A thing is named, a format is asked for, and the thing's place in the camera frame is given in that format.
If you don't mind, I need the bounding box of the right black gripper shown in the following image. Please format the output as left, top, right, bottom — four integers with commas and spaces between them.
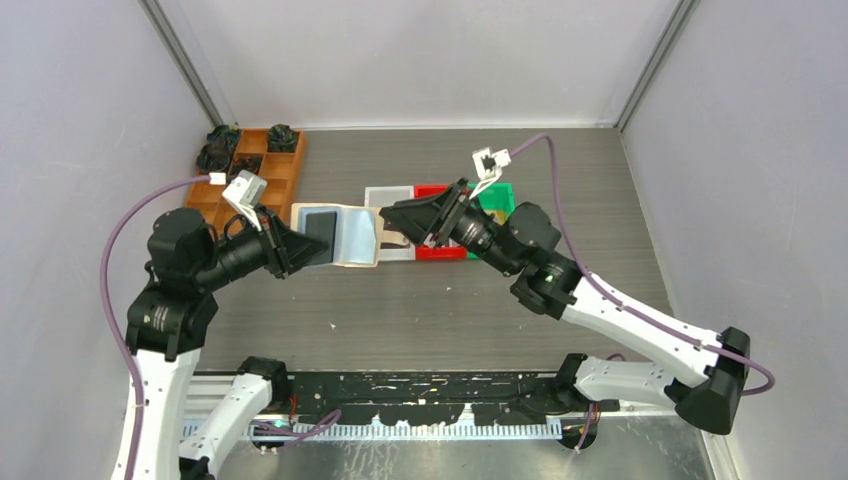
379, 177, 521, 277

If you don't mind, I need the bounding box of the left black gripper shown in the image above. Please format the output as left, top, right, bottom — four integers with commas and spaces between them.
196, 200, 329, 287

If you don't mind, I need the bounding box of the black card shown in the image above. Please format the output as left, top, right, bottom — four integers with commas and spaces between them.
304, 211, 338, 244

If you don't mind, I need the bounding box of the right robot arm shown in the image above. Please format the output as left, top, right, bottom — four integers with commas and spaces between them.
379, 179, 751, 435

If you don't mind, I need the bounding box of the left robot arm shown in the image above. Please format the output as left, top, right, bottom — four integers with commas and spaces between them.
112, 207, 329, 479

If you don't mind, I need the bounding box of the gold card in green bin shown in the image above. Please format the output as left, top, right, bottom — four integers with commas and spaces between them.
490, 210, 509, 225

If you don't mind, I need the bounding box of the red plastic bin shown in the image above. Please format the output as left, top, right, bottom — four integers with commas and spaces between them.
413, 184, 468, 261

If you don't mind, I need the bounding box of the black item in white bin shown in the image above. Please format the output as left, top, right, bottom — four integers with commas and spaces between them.
380, 230, 411, 250

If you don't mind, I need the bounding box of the white plastic bin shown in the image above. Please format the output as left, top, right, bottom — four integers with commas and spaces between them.
364, 185, 415, 263

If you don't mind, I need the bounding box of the green plastic bin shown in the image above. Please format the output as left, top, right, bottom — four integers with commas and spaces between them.
466, 182, 518, 261

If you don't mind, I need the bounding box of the dark bundle middle centre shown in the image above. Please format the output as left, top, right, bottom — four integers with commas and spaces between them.
229, 155, 263, 176

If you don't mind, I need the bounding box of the dark bundle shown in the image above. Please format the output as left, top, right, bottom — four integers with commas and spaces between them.
266, 124, 300, 153
195, 144, 232, 174
206, 125, 241, 151
229, 155, 263, 176

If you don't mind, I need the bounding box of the wooden compartment tray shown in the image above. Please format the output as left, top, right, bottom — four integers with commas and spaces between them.
184, 124, 308, 235

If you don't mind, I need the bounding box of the dark bundle top right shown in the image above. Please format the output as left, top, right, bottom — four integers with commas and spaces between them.
266, 124, 300, 153

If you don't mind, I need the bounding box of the dark bundle middle left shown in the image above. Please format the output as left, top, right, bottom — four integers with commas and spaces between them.
195, 144, 232, 174

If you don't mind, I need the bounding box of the dark bundle top left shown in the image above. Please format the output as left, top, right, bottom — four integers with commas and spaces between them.
206, 125, 241, 151

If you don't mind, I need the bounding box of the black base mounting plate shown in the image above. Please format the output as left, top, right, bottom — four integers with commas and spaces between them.
261, 371, 588, 427

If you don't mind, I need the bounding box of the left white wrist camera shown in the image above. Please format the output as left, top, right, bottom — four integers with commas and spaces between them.
209, 170, 267, 230

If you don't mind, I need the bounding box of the aluminium rail frame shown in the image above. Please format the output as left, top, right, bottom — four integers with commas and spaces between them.
178, 372, 726, 442

